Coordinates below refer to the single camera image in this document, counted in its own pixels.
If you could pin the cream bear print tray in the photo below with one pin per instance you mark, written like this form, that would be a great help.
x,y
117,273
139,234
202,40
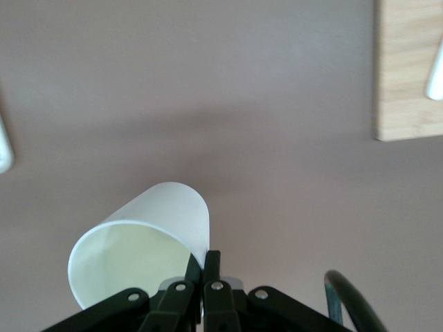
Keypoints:
x,y
4,145

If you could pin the white plastic knife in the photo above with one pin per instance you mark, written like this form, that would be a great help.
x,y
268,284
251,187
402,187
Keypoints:
x,y
436,79

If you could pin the white IKEA cup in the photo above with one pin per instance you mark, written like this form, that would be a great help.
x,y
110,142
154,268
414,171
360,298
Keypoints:
x,y
145,249

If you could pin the bamboo cutting board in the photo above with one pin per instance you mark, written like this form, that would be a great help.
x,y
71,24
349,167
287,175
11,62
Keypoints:
x,y
401,69

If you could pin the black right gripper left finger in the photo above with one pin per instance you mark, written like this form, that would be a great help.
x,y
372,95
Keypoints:
x,y
162,307

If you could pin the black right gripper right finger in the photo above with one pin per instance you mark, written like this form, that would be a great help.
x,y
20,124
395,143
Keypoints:
x,y
249,307

